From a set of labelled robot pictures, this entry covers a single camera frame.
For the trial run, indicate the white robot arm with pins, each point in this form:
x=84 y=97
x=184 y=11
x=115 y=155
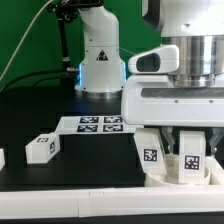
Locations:
x=178 y=84

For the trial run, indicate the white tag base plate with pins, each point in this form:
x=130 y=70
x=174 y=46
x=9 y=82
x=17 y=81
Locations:
x=82 y=125

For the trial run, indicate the white U-shaped wall fence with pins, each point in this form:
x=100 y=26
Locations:
x=117 y=201

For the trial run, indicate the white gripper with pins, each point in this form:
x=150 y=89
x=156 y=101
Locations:
x=151 y=100

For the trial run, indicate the black camera stand pole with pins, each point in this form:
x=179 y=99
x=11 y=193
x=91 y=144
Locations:
x=66 y=11

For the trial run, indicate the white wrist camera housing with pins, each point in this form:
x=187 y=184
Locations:
x=161 y=60

